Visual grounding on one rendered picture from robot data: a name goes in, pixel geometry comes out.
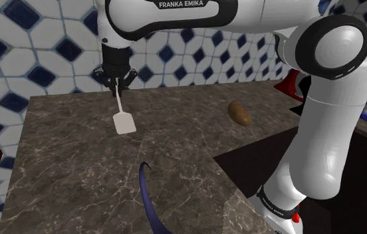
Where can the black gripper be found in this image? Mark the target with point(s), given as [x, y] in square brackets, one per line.
[115, 60]

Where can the white spatula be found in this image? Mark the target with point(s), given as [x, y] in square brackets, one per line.
[124, 123]

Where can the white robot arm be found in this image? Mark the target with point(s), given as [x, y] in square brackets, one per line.
[326, 136]

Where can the dark purple curved object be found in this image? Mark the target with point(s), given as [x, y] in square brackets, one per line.
[149, 201]

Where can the brown potato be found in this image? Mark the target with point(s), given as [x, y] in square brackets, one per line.
[239, 114]

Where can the red and black appliance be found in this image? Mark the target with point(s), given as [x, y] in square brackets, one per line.
[290, 86]

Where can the dark robot stand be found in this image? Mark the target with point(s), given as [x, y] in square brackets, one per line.
[352, 207]

